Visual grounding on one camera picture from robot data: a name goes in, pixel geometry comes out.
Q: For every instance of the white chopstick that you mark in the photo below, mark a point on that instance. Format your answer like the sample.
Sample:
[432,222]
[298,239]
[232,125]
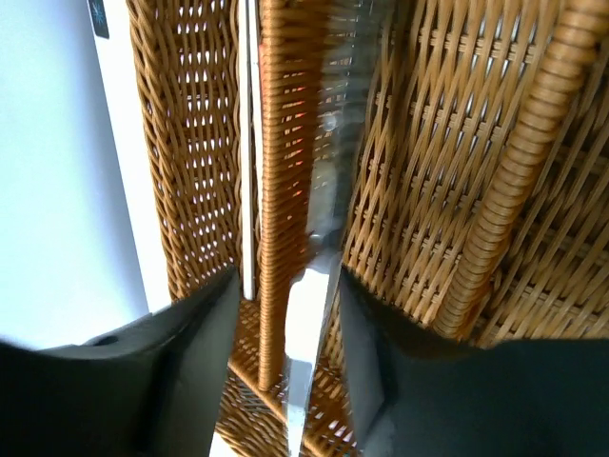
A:
[251,148]

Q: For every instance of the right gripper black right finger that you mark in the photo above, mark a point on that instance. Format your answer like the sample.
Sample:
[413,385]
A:
[414,393]

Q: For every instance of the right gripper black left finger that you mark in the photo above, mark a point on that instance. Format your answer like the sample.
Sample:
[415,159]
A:
[150,388]

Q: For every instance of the brown wicker cutlery basket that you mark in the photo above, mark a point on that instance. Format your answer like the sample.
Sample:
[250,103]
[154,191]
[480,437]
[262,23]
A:
[480,201]

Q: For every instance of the table logo sticker right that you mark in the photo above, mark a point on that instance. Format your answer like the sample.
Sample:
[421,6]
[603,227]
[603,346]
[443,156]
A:
[98,18]

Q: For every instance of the teal handled knife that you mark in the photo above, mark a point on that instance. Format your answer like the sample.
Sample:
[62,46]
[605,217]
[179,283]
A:
[347,69]

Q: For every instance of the orange chopstick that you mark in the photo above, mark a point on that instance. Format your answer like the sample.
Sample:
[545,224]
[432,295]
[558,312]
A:
[260,54]

